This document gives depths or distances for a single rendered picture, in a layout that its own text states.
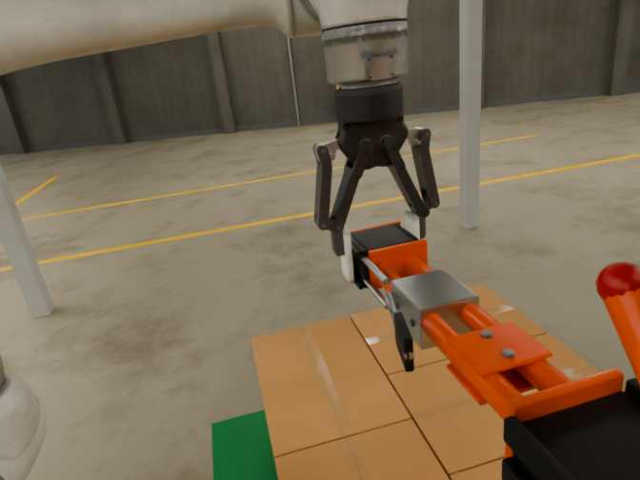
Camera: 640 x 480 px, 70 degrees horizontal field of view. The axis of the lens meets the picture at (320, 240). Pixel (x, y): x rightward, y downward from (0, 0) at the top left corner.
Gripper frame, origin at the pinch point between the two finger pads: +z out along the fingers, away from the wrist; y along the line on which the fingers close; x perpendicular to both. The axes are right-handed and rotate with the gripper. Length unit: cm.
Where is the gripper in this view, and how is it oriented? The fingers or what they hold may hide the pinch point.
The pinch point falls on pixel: (380, 251)
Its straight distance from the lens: 58.1
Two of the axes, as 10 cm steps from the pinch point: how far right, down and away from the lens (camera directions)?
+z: 1.1, 9.2, 3.7
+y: 9.6, -1.9, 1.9
